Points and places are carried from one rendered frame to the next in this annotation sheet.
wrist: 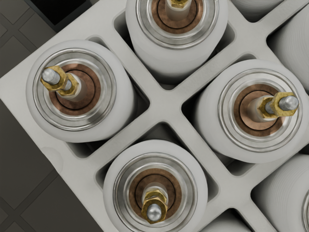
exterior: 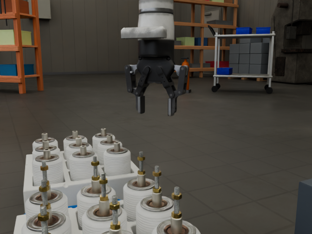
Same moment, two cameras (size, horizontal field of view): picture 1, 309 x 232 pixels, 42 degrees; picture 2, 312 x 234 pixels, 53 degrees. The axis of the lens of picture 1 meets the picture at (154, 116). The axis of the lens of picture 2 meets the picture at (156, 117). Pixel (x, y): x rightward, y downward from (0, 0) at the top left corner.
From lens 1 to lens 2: 0.62 m
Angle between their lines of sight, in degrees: 82
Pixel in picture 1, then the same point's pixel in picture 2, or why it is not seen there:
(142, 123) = not seen: outside the picture
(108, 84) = (160, 227)
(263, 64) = (92, 222)
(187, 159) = (139, 208)
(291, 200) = (110, 197)
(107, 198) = not seen: hidden behind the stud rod
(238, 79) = (106, 218)
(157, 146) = (149, 213)
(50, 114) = (190, 225)
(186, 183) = (144, 203)
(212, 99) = (120, 218)
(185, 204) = (146, 199)
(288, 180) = not seen: hidden behind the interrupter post
